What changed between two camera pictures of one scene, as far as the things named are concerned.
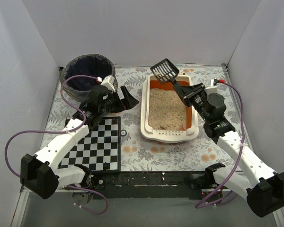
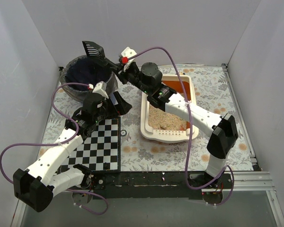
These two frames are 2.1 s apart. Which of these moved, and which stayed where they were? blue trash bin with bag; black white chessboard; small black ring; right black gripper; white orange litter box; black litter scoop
Moved: right black gripper; black litter scoop
Stayed: white orange litter box; small black ring; black white chessboard; blue trash bin with bag
